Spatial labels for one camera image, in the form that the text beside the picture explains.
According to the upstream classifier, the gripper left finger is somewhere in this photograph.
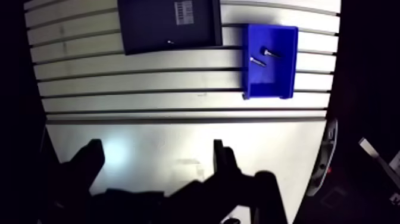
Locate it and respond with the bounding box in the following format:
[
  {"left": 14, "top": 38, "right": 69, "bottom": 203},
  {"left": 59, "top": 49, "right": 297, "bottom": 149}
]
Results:
[{"left": 37, "top": 138, "right": 107, "bottom": 224}]

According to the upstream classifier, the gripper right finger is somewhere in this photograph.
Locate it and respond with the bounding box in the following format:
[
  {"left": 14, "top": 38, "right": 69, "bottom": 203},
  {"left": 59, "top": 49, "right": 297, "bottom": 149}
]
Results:
[{"left": 170, "top": 139, "right": 288, "bottom": 224}]

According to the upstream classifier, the steel bolt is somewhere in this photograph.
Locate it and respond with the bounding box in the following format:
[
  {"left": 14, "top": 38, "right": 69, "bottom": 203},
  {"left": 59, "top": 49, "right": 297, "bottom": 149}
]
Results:
[
  {"left": 261, "top": 46, "right": 282, "bottom": 59},
  {"left": 249, "top": 56, "right": 267, "bottom": 68}
]

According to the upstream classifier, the blue bin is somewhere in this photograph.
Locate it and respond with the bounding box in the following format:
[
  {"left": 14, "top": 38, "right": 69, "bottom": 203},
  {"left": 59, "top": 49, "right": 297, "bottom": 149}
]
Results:
[{"left": 241, "top": 23, "right": 299, "bottom": 101}]

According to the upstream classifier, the dark blue-grey tray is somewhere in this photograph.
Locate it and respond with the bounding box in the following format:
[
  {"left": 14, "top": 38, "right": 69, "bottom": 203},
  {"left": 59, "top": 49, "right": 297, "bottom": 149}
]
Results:
[{"left": 117, "top": 0, "right": 224, "bottom": 56}]

